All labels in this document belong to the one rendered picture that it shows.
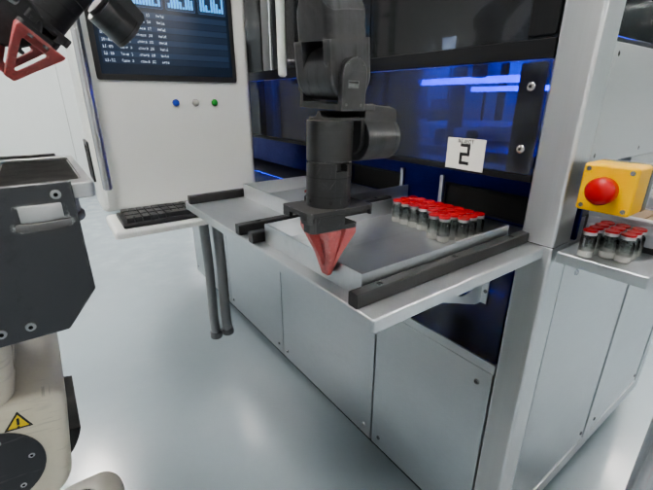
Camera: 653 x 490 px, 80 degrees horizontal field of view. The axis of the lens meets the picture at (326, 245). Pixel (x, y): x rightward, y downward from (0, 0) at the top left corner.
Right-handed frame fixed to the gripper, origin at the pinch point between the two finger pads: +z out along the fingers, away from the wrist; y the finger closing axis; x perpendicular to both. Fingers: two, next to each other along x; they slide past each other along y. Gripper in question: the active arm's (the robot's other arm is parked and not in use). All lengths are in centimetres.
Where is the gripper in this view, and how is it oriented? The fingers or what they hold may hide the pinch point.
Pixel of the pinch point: (326, 267)
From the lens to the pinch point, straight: 53.6
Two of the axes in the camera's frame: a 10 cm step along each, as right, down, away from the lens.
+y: 8.1, -1.8, 5.6
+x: -5.9, -2.9, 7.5
